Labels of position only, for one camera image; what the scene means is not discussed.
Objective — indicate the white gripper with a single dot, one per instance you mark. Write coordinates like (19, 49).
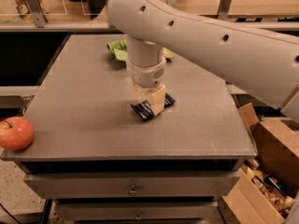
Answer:
(146, 75)

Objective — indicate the dark blue rxbar wrapper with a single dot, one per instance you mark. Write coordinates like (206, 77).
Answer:
(146, 111)

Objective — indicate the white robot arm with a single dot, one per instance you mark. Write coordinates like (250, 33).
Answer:
(259, 62)

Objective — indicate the green rice chip bag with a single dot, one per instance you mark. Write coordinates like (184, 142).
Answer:
(118, 50)

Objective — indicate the orange snack bag behind glass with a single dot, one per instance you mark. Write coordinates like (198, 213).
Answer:
(23, 10)

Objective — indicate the upper grey drawer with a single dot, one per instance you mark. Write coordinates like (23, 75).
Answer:
(124, 185)

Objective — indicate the grey drawer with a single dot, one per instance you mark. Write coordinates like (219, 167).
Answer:
(124, 185)
(135, 211)

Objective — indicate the lower grey drawer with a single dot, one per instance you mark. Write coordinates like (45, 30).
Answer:
(135, 211)

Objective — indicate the red apple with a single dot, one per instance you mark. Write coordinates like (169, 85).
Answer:
(16, 133)

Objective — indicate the open cardboard box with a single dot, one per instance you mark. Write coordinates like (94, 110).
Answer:
(278, 154)

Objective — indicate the snack packets in box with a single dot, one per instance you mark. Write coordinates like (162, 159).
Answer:
(269, 187)

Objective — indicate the right metal bracket post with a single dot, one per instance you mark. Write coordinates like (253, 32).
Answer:
(223, 9)

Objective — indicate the metal bracket post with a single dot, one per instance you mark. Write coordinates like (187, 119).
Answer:
(37, 13)
(223, 9)

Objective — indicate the left metal bracket post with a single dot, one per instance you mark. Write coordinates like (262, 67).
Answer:
(37, 13)

